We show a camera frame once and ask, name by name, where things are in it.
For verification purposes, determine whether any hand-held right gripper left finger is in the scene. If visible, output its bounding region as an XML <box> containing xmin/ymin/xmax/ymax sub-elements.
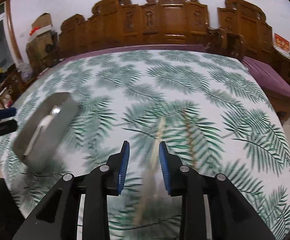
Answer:
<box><xmin>12</xmin><ymin>141</ymin><xmax>131</xmax><ymax>240</ymax></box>

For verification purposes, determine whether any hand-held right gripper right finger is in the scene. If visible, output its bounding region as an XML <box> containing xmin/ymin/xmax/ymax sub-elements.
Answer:
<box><xmin>158</xmin><ymin>141</ymin><xmax>276</xmax><ymax>240</ymax></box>

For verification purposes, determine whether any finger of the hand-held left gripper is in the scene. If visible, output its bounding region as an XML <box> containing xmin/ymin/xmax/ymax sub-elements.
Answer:
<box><xmin>0</xmin><ymin>119</ymin><xmax>18</xmax><ymax>142</ymax></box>
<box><xmin>0</xmin><ymin>107</ymin><xmax>17</xmax><ymax>122</ymax></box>

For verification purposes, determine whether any light wooden chopstick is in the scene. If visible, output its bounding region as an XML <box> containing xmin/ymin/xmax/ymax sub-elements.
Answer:
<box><xmin>134</xmin><ymin>117</ymin><xmax>166</xmax><ymax>228</ymax></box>

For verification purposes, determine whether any white plastic spoon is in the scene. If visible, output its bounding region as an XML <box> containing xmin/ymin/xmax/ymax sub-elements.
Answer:
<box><xmin>23</xmin><ymin>114</ymin><xmax>54</xmax><ymax>156</ymax></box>

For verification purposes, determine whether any grey metal tray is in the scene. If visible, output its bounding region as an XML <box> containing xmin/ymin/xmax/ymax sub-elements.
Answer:
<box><xmin>12</xmin><ymin>92</ymin><xmax>80</xmax><ymax>173</ymax></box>

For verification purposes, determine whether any wooden side chair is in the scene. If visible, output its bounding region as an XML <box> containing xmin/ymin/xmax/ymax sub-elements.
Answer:
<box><xmin>0</xmin><ymin>64</ymin><xmax>25</xmax><ymax>108</ymax></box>

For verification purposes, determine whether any clear plastic bag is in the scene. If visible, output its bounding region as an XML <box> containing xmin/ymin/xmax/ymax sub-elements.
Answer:
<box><xmin>17</xmin><ymin>62</ymin><xmax>33</xmax><ymax>81</ymax></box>

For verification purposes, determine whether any person's dark clothing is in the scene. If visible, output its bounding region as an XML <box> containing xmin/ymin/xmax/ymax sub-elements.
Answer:
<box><xmin>0</xmin><ymin>177</ymin><xmax>27</xmax><ymax>240</ymax></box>

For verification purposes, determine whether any large brown cardboard box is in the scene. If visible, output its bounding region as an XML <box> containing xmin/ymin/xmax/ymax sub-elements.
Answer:
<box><xmin>26</xmin><ymin>30</ymin><xmax>61</xmax><ymax>67</ymax></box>

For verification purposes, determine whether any leaf print tablecloth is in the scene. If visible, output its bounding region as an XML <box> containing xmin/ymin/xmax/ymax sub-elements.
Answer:
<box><xmin>0</xmin><ymin>50</ymin><xmax>290</xmax><ymax>240</ymax></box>

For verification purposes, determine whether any open cardboard box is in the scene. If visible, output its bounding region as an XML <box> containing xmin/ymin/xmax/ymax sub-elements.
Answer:
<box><xmin>30</xmin><ymin>13</ymin><xmax>53</xmax><ymax>36</ymax></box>

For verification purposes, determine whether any long purple seat cushion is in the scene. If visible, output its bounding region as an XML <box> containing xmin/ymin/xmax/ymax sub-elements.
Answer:
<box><xmin>37</xmin><ymin>43</ymin><xmax>208</xmax><ymax>81</ymax></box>

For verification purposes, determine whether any square purple seat cushion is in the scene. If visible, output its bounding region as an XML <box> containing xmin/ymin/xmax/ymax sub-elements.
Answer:
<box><xmin>240</xmin><ymin>56</ymin><xmax>290</xmax><ymax>98</ymax></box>

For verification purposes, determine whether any carved wooden headboard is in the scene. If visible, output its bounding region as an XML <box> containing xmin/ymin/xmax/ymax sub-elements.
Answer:
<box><xmin>58</xmin><ymin>0</ymin><xmax>211</xmax><ymax>58</ymax></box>

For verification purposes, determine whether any carved wooden armchair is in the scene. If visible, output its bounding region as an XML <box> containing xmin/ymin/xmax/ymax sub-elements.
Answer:
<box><xmin>205</xmin><ymin>0</ymin><xmax>290</xmax><ymax>122</ymax></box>

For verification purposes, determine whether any red paper card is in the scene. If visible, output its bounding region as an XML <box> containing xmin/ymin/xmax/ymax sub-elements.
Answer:
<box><xmin>274</xmin><ymin>33</ymin><xmax>290</xmax><ymax>51</ymax></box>

